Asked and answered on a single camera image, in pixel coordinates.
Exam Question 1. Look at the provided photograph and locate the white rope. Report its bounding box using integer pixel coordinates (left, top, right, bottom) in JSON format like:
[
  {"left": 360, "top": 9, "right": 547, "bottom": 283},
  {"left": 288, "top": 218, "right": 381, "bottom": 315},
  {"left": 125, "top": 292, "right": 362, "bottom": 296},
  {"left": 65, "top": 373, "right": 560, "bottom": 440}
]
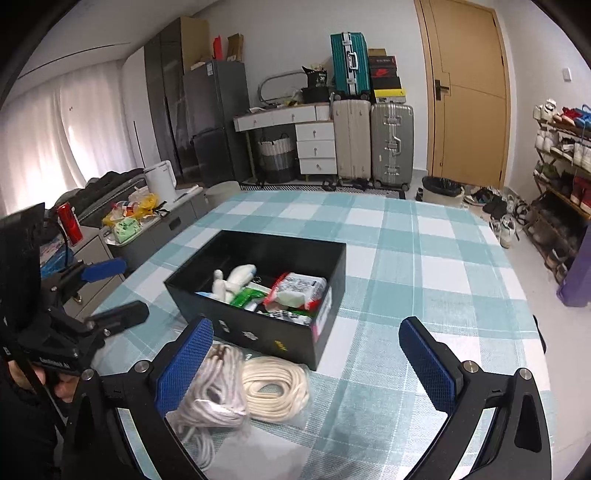
[{"left": 165, "top": 340, "right": 253, "bottom": 469}]

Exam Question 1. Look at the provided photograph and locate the green medicine sachet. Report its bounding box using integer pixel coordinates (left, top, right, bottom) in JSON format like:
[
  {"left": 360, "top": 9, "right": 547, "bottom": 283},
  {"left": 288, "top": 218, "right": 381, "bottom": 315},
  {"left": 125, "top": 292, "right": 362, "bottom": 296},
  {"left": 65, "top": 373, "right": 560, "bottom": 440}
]
[{"left": 230, "top": 283, "right": 270, "bottom": 312}]

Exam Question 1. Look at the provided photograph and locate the cream rope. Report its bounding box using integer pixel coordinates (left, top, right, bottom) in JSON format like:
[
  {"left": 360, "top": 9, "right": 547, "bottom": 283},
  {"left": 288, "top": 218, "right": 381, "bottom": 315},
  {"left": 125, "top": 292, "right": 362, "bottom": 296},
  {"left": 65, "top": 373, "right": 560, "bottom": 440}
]
[{"left": 240, "top": 354, "right": 312, "bottom": 425}]

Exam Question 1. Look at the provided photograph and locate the red white snack packet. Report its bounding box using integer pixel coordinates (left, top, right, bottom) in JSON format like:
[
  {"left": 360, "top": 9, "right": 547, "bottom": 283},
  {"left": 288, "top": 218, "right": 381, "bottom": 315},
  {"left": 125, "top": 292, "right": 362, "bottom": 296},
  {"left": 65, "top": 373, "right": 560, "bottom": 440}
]
[{"left": 263, "top": 272, "right": 327, "bottom": 311}]

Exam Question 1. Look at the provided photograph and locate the grey low cabinet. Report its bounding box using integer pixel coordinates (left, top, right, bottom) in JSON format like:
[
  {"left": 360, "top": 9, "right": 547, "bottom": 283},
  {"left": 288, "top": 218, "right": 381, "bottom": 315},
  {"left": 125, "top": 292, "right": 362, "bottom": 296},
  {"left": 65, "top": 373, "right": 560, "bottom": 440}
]
[{"left": 64, "top": 186, "right": 209, "bottom": 319}]

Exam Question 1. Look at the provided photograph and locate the red bottle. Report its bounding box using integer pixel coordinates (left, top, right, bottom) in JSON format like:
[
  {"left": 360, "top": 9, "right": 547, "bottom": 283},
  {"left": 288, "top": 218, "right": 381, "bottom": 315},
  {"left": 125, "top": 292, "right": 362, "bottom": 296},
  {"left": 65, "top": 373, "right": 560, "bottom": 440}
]
[{"left": 56, "top": 202, "right": 83, "bottom": 246}]

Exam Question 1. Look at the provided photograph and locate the yellow snack bag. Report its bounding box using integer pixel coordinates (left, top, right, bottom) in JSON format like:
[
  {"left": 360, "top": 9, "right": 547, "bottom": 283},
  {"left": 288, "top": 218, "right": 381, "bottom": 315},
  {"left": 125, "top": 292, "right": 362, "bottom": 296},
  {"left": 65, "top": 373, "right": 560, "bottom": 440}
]
[{"left": 131, "top": 193, "right": 159, "bottom": 217}]

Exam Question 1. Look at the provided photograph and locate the white air purifier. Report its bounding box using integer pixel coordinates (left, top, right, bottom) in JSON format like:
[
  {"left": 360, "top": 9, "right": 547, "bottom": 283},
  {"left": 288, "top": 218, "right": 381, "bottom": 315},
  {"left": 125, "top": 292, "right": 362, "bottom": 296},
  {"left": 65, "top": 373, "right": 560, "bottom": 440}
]
[{"left": 144, "top": 160, "right": 177, "bottom": 203}]

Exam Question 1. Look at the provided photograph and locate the black cardboard box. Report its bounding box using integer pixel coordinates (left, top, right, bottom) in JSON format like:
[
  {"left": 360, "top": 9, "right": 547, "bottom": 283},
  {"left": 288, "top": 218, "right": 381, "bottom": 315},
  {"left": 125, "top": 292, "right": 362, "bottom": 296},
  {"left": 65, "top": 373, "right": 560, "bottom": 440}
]
[{"left": 165, "top": 231, "right": 346, "bottom": 370}]

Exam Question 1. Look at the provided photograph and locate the purple bag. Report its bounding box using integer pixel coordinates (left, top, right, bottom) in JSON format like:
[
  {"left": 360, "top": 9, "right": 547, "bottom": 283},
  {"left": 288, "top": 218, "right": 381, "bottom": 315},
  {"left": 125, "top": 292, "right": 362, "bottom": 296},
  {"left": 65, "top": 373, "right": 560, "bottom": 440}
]
[{"left": 557, "top": 228, "right": 591, "bottom": 308}]

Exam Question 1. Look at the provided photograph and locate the dark grey refrigerator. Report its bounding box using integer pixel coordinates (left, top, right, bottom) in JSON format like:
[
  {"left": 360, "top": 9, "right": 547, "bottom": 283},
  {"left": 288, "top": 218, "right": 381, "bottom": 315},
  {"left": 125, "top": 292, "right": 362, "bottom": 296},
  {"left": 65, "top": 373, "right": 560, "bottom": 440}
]
[{"left": 183, "top": 60, "right": 252, "bottom": 187}]

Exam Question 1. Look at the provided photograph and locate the woven laundry basket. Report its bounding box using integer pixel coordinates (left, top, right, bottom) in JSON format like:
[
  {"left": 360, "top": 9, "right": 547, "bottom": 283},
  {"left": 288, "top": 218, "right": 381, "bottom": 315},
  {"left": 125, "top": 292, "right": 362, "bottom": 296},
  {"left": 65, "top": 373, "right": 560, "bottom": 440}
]
[{"left": 257, "top": 133, "right": 297, "bottom": 184}]

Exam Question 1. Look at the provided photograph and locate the teal plaid tablecloth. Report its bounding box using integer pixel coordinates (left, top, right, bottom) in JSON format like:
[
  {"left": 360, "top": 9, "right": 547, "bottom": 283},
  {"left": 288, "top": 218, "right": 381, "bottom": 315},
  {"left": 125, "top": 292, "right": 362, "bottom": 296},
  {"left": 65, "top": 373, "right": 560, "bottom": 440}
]
[{"left": 94, "top": 191, "right": 554, "bottom": 479}]

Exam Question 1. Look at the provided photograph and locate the wooden shoe rack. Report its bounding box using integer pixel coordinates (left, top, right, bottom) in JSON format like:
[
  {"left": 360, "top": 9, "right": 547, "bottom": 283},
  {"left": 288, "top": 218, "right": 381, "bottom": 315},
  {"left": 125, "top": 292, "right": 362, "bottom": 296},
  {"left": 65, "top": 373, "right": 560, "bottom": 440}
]
[{"left": 526, "top": 98, "right": 590, "bottom": 284}]

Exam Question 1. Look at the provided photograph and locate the white drawer desk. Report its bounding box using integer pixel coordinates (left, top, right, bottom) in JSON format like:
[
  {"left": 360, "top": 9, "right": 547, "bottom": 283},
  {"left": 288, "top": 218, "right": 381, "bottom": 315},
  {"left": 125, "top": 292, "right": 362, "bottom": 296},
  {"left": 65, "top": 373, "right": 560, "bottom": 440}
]
[{"left": 233, "top": 103, "right": 338, "bottom": 177}]

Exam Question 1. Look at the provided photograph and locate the black trash bin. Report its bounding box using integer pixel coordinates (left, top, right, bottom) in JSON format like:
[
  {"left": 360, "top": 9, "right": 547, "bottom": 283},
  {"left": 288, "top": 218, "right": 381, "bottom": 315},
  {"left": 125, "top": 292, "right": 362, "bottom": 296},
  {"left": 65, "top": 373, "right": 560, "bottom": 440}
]
[{"left": 422, "top": 176, "right": 465, "bottom": 208}]

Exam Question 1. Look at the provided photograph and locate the black bag on desk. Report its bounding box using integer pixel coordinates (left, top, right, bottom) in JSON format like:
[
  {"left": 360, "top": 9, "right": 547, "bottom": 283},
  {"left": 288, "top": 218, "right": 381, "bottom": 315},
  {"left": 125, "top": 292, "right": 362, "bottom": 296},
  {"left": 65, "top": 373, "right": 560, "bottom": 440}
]
[{"left": 301, "top": 66, "right": 331, "bottom": 104}]

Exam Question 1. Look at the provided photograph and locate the beige suitcase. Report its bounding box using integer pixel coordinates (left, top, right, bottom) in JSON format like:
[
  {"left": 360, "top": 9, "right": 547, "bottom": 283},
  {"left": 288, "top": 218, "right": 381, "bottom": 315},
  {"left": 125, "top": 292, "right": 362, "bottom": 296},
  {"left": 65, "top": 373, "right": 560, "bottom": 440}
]
[{"left": 332, "top": 100, "right": 372, "bottom": 180}]

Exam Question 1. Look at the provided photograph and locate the silver suitcase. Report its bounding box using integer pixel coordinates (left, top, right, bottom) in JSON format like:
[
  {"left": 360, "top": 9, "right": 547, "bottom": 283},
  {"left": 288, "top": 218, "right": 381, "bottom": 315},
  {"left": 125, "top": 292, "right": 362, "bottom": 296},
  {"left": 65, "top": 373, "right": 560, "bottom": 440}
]
[{"left": 370, "top": 103, "right": 414, "bottom": 191}]

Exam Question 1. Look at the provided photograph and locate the teal suitcase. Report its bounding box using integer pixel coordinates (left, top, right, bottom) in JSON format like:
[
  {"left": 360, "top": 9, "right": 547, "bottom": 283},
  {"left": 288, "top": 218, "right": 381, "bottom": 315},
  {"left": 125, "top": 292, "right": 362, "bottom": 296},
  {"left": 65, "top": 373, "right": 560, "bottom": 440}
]
[{"left": 331, "top": 32, "right": 372, "bottom": 100}]

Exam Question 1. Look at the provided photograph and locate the stack of shoe boxes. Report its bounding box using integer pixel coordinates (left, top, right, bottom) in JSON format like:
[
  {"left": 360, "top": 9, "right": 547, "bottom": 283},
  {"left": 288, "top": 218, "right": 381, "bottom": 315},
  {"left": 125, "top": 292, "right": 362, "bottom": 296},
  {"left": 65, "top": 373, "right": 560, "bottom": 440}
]
[{"left": 369, "top": 48, "right": 407, "bottom": 104}]

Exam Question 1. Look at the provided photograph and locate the wooden door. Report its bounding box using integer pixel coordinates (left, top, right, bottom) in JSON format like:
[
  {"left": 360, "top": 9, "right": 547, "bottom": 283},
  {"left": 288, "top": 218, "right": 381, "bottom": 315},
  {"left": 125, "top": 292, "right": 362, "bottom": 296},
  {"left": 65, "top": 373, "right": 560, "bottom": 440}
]
[{"left": 415, "top": 1, "right": 511, "bottom": 188}]

